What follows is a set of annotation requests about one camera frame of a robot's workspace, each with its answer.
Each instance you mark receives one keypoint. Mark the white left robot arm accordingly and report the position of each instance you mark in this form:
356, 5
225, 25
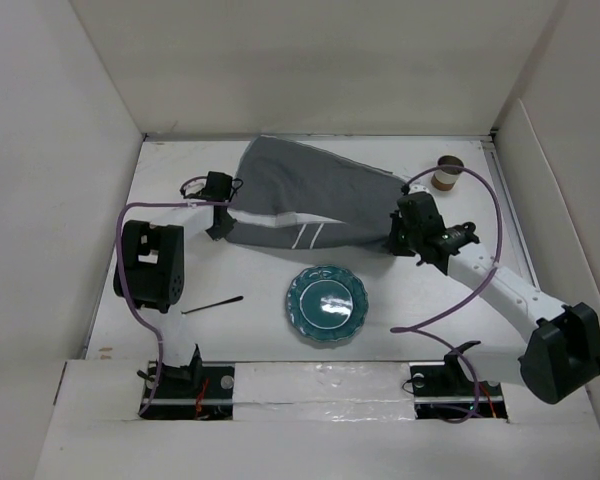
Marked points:
150, 256

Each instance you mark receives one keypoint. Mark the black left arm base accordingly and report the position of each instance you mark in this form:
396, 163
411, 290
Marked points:
199, 391

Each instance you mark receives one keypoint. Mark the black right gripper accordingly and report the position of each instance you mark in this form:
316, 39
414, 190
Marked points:
396, 247

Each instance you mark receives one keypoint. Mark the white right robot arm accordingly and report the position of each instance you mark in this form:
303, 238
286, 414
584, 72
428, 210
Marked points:
561, 351

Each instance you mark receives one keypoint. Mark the teal ceramic plate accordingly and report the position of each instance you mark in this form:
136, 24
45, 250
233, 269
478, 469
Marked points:
327, 304

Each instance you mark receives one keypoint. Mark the black fork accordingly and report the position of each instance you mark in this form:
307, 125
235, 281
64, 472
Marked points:
212, 305

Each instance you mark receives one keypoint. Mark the brown paper cup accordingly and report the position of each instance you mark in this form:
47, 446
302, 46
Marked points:
449, 170

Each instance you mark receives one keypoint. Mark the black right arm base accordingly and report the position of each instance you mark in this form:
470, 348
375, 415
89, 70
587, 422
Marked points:
442, 391

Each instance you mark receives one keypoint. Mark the grey cloth placemat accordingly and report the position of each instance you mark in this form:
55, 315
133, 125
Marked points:
299, 197

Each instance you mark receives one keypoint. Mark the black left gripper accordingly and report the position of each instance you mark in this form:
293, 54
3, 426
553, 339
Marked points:
223, 230

